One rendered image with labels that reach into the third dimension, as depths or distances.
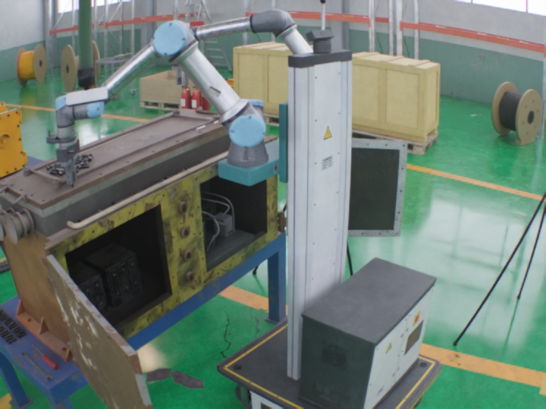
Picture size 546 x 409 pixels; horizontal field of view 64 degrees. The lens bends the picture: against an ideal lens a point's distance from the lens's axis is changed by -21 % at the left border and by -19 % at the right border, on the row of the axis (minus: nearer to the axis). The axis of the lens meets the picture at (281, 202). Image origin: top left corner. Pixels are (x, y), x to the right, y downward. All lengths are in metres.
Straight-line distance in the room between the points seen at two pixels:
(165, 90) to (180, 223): 6.80
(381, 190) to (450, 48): 8.09
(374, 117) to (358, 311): 4.93
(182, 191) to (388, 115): 4.73
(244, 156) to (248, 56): 5.88
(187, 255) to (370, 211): 1.08
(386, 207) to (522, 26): 8.02
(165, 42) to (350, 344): 1.26
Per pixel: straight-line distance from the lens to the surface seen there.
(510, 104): 7.96
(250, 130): 1.71
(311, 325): 2.03
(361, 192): 2.88
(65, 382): 2.14
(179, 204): 2.25
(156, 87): 9.16
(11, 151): 4.71
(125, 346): 1.29
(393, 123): 6.70
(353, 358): 2.00
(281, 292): 3.27
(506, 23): 10.54
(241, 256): 2.73
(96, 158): 2.23
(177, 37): 1.66
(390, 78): 6.59
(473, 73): 10.72
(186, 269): 2.40
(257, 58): 7.60
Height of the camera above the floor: 2.02
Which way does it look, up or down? 24 degrees down
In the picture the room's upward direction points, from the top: straight up
